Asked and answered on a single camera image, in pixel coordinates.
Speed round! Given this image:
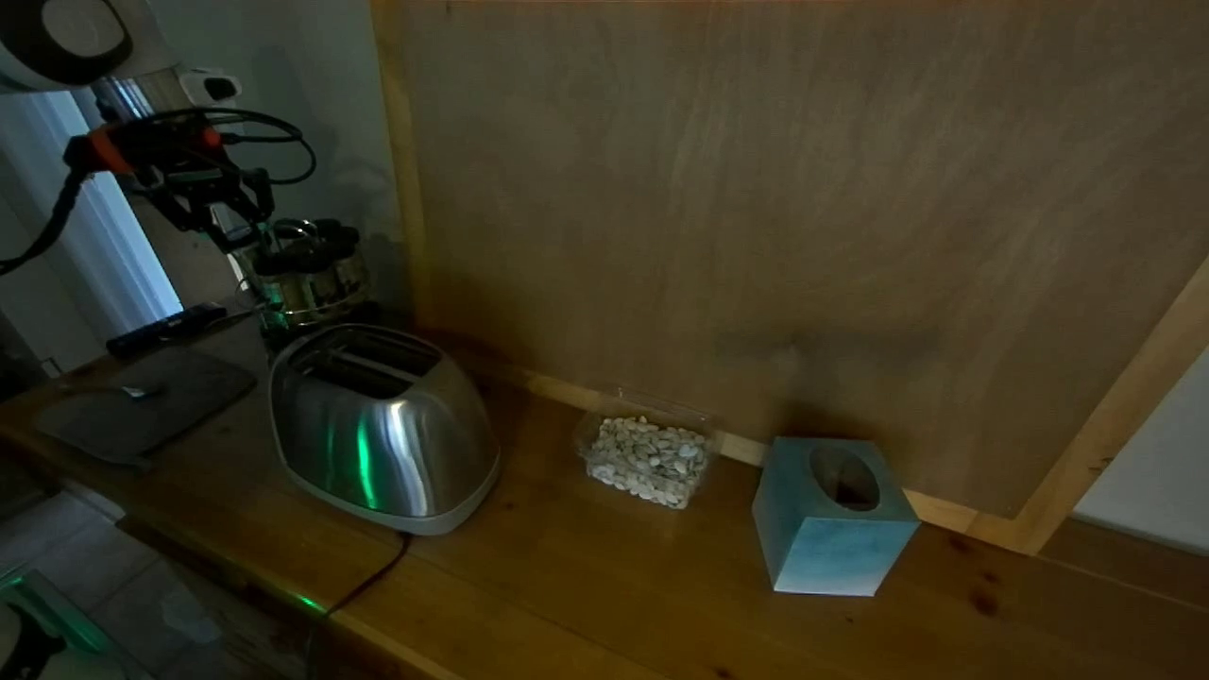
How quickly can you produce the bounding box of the round wire spice rack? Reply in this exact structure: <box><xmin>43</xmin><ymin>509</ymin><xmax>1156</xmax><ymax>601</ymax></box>
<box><xmin>238</xmin><ymin>220</ymin><xmax>370</xmax><ymax>351</ymax></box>

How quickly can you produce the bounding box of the grey quilted pot holder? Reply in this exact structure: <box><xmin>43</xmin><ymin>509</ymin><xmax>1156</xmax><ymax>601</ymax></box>
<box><xmin>36</xmin><ymin>347</ymin><xmax>257</xmax><ymax>468</ymax></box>

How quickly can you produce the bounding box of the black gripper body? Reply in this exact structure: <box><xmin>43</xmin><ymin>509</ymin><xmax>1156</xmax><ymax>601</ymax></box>
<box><xmin>65</xmin><ymin>110</ymin><xmax>274</xmax><ymax>235</ymax></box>

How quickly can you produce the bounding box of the clear box of pebbles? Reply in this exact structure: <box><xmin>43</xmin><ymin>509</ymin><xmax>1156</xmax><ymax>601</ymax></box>
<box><xmin>578</xmin><ymin>415</ymin><xmax>715</xmax><ymax>509</ymax></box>

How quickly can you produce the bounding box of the teal cube tissue box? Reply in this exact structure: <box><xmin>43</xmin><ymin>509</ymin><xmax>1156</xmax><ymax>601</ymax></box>
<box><xmin>753</xmin><ymin>440</ymin><xmax>917</xmax><ymax>599</ymax></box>

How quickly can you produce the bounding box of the silver two-slot toaster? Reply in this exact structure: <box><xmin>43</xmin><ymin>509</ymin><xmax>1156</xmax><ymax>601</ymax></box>
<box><xmin>269</xmin><ymin>323</ymin><xmax>504</xmax><ymax>538</ymax></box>

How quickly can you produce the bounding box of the large plywood board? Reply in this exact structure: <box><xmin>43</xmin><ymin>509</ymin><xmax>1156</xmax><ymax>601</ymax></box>
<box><xmin>370</xmin><ymin>0</ymin><xmax>1209</xmax><ymax>551</ymax></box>

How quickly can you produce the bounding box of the black toaster power cord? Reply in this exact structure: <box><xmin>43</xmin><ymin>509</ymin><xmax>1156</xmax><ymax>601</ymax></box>
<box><xmin>307</xmin><ymin>534</ymin><xmax>417</xmax><ymax>636</ymax></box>

